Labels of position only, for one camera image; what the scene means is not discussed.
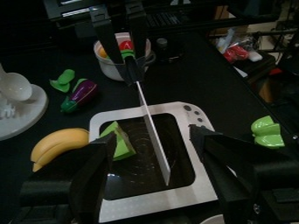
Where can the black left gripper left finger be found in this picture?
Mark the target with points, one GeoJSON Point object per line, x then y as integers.
{"type": "Point", "coordinates": [66, 180]}

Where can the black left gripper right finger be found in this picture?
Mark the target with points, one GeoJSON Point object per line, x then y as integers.
{"type": "Point", "coordinates": [249, 180]}

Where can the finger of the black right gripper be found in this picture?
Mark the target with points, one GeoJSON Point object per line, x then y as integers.
{"type": "Point", "coordinates": [137, 32]}
{"type": "Point", "coordinates": [105, 38]}

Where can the orange toy fruit piece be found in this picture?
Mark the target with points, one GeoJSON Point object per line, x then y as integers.
{"type": "Point", "coordinates": [102, 53]}

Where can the dark bottle grey cap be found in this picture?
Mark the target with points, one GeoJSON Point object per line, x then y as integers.
{"type": "Point", "coordinates": [166, 49]}

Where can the white toy pot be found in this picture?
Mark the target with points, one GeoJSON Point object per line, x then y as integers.
{"type": "Point", "coordinates": [108, 69]}

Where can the yellow toy banana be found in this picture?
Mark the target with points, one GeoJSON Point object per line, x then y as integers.
{"type": "Point", "coordinates": [58, 144]}

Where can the grey monitor box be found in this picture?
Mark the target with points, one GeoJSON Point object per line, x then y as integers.
{"type": "Point", "coordinates": [66, 8]}

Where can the white toy bowl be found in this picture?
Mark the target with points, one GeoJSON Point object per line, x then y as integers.
{"type": "Point", "coordinates": [213, 219]}

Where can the large green starfruit toy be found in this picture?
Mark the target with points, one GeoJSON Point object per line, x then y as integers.
{"type": "Point", "coordinates": [269, 134]}

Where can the green toy pepper piece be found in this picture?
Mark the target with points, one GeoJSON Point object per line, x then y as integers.
{"type": "Point", "coordinates": [64, 80]}

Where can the green yellow starfruit slice toy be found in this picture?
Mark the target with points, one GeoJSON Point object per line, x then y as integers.
{"type": "Point", "coordinates": [124, 145]}

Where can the purple toy eggplant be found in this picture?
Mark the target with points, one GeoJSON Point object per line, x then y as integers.
{"type": "Point", "coordinates": [82, 94]}

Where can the clear plastic bag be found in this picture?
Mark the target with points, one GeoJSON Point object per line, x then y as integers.
{"type": "Point", "coordinates": [228, 39]}

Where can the white utensil rack stand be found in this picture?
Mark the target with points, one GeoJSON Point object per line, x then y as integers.
{"type": "Point", "coordinates": [28, 116]}

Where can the red bag item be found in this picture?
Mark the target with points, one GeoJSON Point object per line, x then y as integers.
{"type": "Point", "coordinates": [236, 53]}

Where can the white toy ladle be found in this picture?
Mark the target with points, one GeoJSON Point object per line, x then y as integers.
{"type": "Point", "coordinates": [17, 87]}

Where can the white toy fork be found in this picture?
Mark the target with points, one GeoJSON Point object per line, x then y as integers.
{"type": "Point", "coordinates": [6, 110]}

